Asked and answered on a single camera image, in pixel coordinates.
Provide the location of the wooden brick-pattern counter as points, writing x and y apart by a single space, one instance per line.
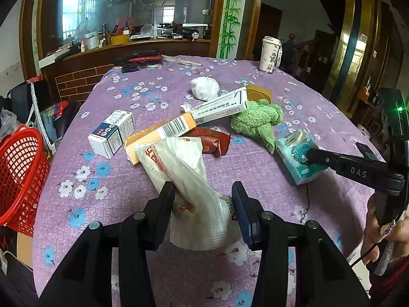
96 70

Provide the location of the dark red snack wrapper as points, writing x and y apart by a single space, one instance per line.
214 140

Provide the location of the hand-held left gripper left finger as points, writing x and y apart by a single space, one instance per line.
164 204

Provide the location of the black bag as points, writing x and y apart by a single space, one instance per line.
22 99

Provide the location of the silver pot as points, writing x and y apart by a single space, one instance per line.
92 41

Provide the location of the person's right hand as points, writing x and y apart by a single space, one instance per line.
372 239

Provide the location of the clear plastic bowl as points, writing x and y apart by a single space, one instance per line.
147 29

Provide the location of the white and blue medicine box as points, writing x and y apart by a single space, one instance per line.
108 134

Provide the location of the teal tissue pack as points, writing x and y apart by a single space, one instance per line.
295 163

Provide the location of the clear plastic cup packet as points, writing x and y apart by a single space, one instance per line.
188 179

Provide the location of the white flat box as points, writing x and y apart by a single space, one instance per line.
52 58

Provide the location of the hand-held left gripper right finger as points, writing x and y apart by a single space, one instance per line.
244 217

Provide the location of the etched glass partition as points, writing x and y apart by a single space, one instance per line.
127 3

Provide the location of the crumpled white bag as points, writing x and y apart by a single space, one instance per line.
204 86

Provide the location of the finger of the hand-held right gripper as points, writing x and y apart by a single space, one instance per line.
354 169
367 152

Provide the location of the bamboo painted pillar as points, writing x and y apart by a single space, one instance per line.
231 16

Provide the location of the yellow tape roll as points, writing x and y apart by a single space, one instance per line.
258 92

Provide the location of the white lidded travel cup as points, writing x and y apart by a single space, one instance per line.
268 54

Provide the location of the red printed bag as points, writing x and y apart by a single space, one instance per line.
56 108

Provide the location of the yellow box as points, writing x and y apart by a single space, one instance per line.
119 39

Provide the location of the red plastic mesh basket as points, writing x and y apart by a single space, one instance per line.
22 172

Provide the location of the purple floral tablecloth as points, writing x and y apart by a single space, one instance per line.
198 278

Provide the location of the long white box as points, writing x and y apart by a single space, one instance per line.
223 105

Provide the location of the orange and white carton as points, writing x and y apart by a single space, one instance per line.
150 136

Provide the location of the golden glossy pillar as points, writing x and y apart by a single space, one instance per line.
350 38

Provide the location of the clear plastic bag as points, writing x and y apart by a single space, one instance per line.
6 124

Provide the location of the white perforated rack post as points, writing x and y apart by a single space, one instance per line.
37 112

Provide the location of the person's right forearm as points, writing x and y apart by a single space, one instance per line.
393 284

